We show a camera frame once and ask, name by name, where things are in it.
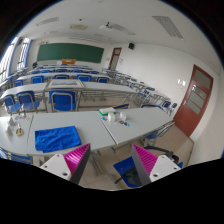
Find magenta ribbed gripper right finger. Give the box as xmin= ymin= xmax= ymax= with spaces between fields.
xmin=130 ymin=143 xmax=182 ymax=187

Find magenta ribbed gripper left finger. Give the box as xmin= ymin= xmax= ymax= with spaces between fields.
xmin=39 ymin=143 xmax=92 ymax=185

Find blue towel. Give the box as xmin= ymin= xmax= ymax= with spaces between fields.
xmin=35 ymin=126 xmax=81 ymax=153

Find blue chair under right desk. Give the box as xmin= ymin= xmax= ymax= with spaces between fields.
xmin=144 ymin=123 xmax=173 ymax=146

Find white cup right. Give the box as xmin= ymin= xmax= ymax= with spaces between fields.
xmin=120 ymin=112 xmax=127 ymax=121

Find white cup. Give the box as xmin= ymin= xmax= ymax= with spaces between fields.
xmin=120 ymin=112 xmax=127 ymax=121
xmin=108 ymin=113 xmax=116 ymax=122

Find white cup left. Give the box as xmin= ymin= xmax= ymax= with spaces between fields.
xmin=108 ymin=113 xmax=116 ymax=122

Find white box green lid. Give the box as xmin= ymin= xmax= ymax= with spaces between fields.
xmin=99 ymin=107 xmax=116 ymax=116

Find blue chair behind desk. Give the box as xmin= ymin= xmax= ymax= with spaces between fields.
xmin=49 ymin=90 xmax=76 ymax=111

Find yellow tape roll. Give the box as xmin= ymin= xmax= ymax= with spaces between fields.
xmin=16 ymin=128 xmax=23 ymax=136

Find red-brown near door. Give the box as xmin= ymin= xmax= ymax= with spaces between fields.
xmin=174 ymin=65 xmax=213 ymax=137

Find red-brown door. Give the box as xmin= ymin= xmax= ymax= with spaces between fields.
xmin=174 ymin=65 xmax=213 ymax=137
xmin=109 ymin=48 xmax=121 ymax=70

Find framed board on desk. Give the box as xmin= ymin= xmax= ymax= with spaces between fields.
xmin=45 ymin=79 xmax=84 ymax=90

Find blue chair far left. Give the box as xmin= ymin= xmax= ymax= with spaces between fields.
xmin=4 ymin=94 xmax=20 ymax=114

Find orange lectern box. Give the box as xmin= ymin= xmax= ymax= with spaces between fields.
xmin=62 ymin=59 xmax=76 ymax=65

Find red-brown far door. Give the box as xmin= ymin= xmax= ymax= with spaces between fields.
xmin=109 ymin=48 xmax=121 ymax=70

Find green chalkboard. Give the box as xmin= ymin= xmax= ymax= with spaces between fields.
xmin=37 ymin=43 xmax=104 ymax=63

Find ceiling projector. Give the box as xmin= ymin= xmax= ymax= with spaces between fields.
xmin=99 ymin=22 xmax=113 ymax=30

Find black wall speaker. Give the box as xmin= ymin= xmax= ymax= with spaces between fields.
xmin=128 ymin=43 xmax=135 ymax=50

